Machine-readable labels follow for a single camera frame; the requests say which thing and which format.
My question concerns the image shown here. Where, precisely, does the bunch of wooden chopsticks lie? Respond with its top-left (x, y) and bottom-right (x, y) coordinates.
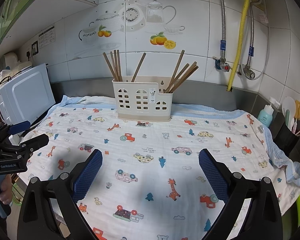
top-left (102, 49), bottom-right (199, 94)

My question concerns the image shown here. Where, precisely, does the braided steel water hose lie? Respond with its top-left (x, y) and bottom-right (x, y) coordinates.
top-left (215, 0), bottom-right (227, 60)
top-left (247, 0), bottom-right (263, 67)

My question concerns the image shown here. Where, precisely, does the teal pump soap bottle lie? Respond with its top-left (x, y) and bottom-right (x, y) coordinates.
top-left (257, 97), bottom-right (280, 128)

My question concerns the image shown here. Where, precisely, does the cartoon printed blanket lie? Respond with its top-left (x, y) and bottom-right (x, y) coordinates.
top-left (16, 95), bottom-right (300, 240)

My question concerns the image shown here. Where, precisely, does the thin white hose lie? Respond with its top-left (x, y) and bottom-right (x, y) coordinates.
top-left (240, 22), bottom-right (270, 80)

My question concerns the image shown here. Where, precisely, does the white rice cooker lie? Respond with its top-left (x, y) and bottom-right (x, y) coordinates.
top-left (1, 52), bottom-right (33, 74)

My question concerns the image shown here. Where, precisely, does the red handle water valve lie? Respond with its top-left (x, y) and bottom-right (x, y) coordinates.
top-left (213, 57), bottom-right (232, 72)

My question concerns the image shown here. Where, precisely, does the person's left hand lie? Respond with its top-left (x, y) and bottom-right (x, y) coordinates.
top-left (0, 177), bottom-right (13, 205)

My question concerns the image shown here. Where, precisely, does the green wall cabinet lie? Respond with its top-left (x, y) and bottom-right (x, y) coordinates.
top-left (0, 0), bottom-right (49, 67)

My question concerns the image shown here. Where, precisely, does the cream plastic utensil holder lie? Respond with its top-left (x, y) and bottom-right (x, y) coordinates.
top-left (112, 76), bottom-right (174, 120)

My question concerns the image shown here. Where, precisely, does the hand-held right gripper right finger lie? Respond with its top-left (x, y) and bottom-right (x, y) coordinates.
top-left (198, 148), bottom-right (283, 240)

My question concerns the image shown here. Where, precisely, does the black utensil cup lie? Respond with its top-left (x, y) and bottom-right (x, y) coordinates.
top-left (274, 124), bottom-right (300, 152)

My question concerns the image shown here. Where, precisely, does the yellow gas hose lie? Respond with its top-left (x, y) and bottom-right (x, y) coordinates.
top-left (226, 0), bottom-right (250, 92)

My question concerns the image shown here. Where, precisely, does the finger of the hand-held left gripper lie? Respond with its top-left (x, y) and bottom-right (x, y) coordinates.
top-left (9, 121), bottom-right (31, 134)
top-left (19, 133), bottom-right (50, 153)

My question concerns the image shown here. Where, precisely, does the steel water valve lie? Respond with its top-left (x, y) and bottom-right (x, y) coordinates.
top-left (239, 65), bottom-right (255, 79)

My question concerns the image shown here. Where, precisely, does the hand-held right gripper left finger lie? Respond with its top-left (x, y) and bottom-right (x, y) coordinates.
top-left (17, 149), bottom-right (103, 240)

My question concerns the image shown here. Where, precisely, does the paper wall label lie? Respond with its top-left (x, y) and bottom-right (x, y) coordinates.
top-left (38, 25), bottom-right (56, 49)

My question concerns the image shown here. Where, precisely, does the white microwave oven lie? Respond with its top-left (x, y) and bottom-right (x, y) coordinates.
top-left (0, 63), bottom-right (56, 130)

